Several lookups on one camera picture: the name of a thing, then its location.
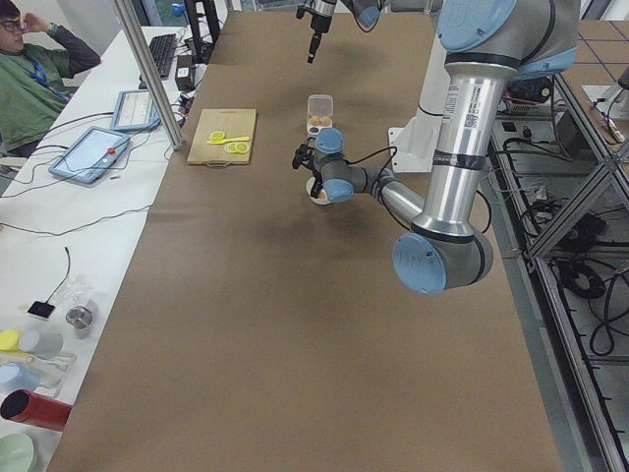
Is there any aluminium frame post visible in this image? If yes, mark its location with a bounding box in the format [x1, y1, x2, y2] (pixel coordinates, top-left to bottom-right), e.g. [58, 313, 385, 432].
[113, 0, 184, 150]

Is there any lemon slice front lower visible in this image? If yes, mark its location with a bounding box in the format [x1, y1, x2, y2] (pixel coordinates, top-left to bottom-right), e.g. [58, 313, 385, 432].
[234, 143, 250, 153]

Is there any red cylinder cup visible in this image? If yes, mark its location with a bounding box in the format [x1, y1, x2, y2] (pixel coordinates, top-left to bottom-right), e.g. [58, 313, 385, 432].
[1, 389, 73, 432]

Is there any lemon slice top upper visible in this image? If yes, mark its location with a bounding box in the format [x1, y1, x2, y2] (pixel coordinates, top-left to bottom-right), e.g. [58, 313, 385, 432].
[208, 131, 226, 144]

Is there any pale green bowl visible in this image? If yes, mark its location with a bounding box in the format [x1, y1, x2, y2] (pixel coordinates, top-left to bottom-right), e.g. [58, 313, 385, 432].
[1, 434, 37, 472]

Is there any metal cylinder part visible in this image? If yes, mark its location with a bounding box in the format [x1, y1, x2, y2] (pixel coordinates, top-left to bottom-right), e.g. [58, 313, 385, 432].
[65, 299, 98, 339]

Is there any yellow plastic knife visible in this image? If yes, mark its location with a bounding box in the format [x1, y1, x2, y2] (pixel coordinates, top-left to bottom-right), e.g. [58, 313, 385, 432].
[206, 136, 251, 145]

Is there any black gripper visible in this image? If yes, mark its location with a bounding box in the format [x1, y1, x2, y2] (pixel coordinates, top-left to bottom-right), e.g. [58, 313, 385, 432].
[310, 169, 323, 195]
[307, 13, 330, 64]

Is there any black keyboard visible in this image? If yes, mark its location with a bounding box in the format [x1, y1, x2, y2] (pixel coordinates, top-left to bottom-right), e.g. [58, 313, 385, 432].
[148, 33, 178, 79]

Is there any far teach pendant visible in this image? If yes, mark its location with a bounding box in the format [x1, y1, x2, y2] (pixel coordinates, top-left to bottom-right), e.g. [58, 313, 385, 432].
[110, 89, 160, 132]

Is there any near teach pendant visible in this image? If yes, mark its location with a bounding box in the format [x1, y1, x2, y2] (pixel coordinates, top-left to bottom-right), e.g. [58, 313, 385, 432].
[48, 127, 131, 184]

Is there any clear plastic egg box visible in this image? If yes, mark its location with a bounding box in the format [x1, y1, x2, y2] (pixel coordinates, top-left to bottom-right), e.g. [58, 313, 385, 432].
[306, 93, 334, 138]

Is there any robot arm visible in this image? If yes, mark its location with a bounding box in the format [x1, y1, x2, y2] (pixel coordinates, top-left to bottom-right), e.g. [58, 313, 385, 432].
[293, 1, 580, 294]
[296, 0, 391, 64]

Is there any light blue cup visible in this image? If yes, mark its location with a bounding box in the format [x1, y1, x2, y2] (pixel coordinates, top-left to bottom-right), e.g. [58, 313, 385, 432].
[0, 363, 40, 393]

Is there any white ceramic bowl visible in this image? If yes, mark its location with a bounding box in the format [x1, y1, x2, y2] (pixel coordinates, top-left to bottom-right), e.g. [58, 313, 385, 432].
[306, 177, 330, 206]

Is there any wooden cutting board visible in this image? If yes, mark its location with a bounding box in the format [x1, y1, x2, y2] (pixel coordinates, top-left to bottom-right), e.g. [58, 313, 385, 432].
[187, 108, 257, 166]

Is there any grey cup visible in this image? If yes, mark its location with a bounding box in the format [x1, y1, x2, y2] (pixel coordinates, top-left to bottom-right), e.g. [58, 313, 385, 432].
[19, 329, 64, 359]

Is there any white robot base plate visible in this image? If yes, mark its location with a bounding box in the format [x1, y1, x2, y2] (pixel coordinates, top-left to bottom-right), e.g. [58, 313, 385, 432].
[388, 126, 431, 174]

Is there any yellow cup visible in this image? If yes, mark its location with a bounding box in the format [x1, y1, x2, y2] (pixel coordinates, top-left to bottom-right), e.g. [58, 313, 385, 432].
[0, 329, 22, 352]

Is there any teach pendant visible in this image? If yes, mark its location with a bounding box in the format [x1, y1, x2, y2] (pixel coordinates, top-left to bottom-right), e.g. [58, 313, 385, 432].
[110, 89, 160, 132]
[48, 127, 131, 184]

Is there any person in green shirt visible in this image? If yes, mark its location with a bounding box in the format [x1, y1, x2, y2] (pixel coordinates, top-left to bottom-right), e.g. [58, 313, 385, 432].
[1, 1, 101, 157]

